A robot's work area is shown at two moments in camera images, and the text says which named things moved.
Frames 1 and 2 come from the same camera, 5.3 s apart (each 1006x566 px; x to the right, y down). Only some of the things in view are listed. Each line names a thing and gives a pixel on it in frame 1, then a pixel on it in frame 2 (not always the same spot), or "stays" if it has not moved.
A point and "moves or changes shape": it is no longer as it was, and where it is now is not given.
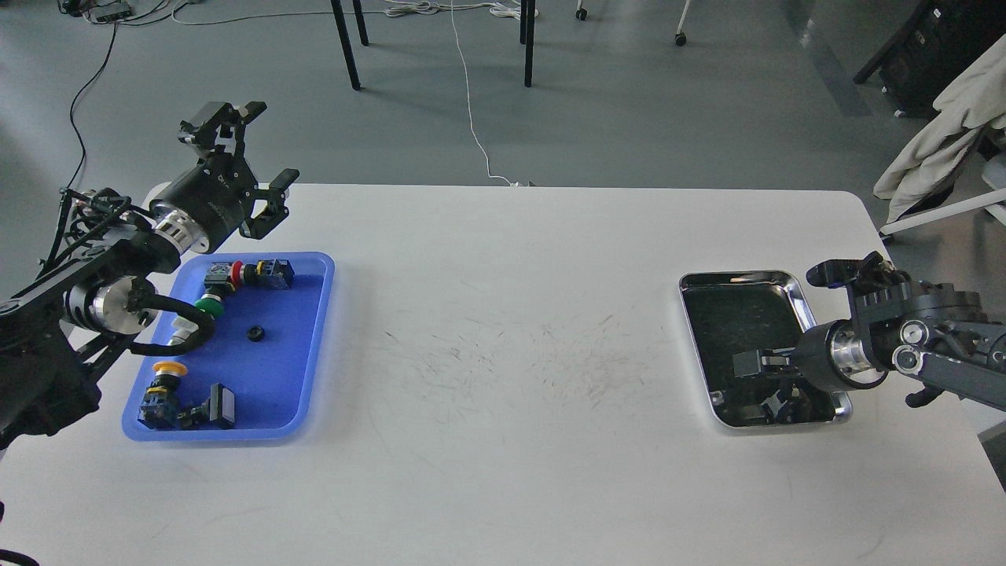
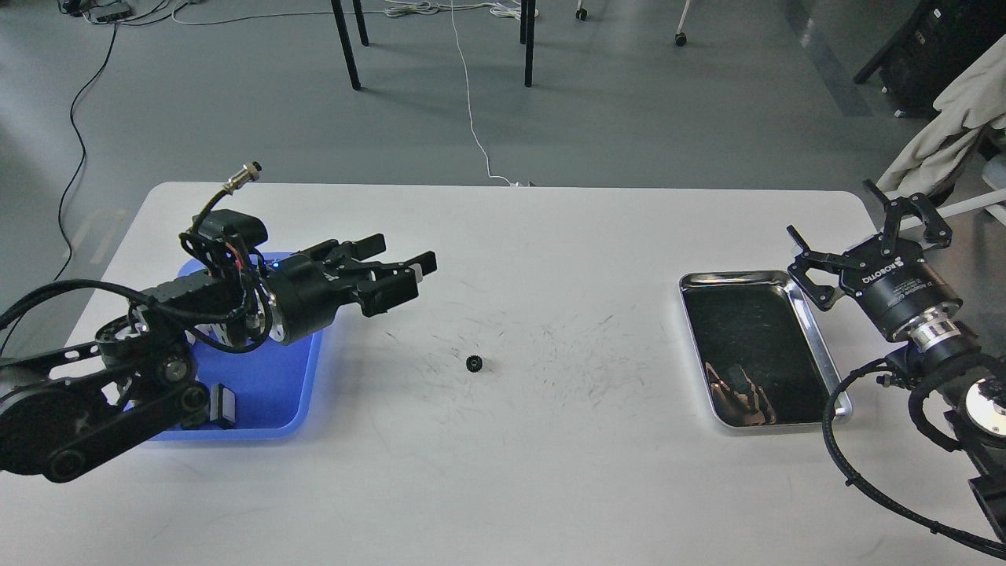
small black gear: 255,333 moves or changes shape
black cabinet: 934,42 stays
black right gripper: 814,359 → 886,273
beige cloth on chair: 976,92 stays
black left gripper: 213,194 → 307,291
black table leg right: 526,37 stays
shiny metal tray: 735,311 stays
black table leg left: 345,38 stays
